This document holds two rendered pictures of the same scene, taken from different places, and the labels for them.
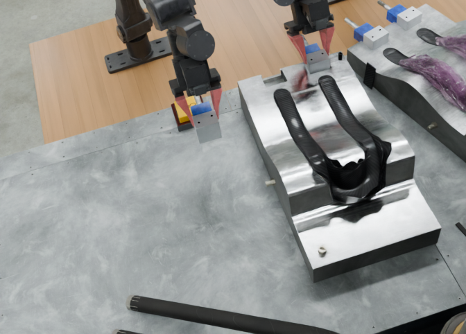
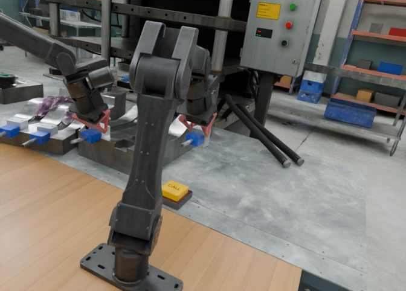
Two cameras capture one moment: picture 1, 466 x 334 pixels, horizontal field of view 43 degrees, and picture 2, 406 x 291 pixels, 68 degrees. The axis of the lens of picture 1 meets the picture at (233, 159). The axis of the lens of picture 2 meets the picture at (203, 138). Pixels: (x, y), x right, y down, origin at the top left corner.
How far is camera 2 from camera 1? 1.77 m
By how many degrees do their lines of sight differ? 102
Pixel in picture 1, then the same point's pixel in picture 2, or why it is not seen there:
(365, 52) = (62, 134)
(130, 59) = (150, 274)
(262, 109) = not seen: hidden behind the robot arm
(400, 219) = not seen: hidden behind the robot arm
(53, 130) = (286, 276)
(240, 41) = (58, 210)
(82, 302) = (312, 180)
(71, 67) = not seen: outside the picture
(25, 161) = (327, 267)
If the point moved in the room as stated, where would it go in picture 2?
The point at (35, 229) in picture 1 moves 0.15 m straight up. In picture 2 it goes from (331, 219) to (347, 172)
